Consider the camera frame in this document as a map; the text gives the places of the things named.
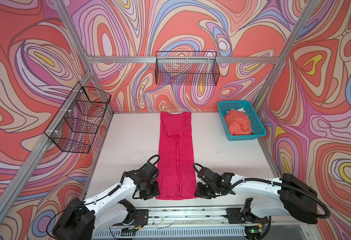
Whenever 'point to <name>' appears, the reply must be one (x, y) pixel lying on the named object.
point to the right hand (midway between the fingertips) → (198, 198)
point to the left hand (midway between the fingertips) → (161, 194)
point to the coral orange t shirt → (238, 123)
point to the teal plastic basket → (258, 130)
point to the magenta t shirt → (177, 170)
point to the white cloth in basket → (241, 109)
